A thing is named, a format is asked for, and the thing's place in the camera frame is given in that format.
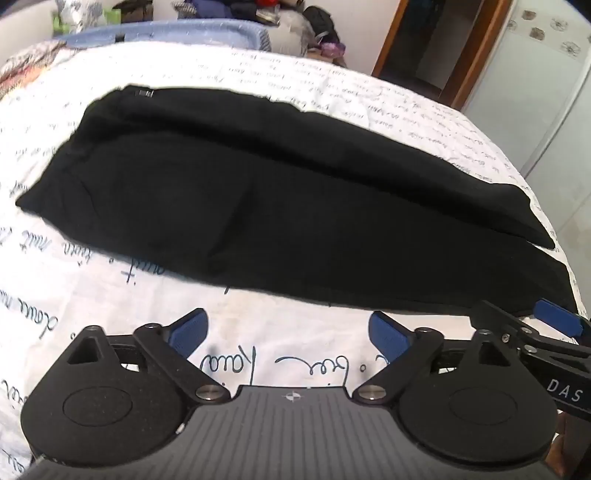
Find green patterned bag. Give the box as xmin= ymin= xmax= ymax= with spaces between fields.
xmin=52 ymin=0 xmax=122 ymax=29

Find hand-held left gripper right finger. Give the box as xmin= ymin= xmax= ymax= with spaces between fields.
xmin=353 ymin=311 xmax=520 ymax=409

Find black pants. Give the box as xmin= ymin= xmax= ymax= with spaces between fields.
xmin=15 ymin=84 xmax=579 ymax=317

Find blue blanket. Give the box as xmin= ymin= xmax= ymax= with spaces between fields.
xmin=56 ymin=22 xmax=274 ymax=51

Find white printed bedspread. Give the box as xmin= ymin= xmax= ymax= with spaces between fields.
xmin=0 ymin=39 xmax=578 ymax=480

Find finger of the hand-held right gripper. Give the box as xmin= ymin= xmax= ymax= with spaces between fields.
xmin=533 ymin=298 xmax=591 ymax=347
xmin=470 ymin=299 xmax=542 ymax=344

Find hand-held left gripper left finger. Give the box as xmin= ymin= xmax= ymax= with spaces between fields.
xmin=65 ymin=308 xmax=232 ymax=408

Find wooden door frame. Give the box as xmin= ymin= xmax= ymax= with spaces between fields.
xmin=372 ymin=0 xmax=514 ymax=110

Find pile of clothes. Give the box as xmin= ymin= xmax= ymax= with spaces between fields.
xmin=111 ymin=0 xmax=348 ymax=63

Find floral patterned cloth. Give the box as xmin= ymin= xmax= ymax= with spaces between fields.
xmin=0 ymin=39 xmax=66 ymax=95

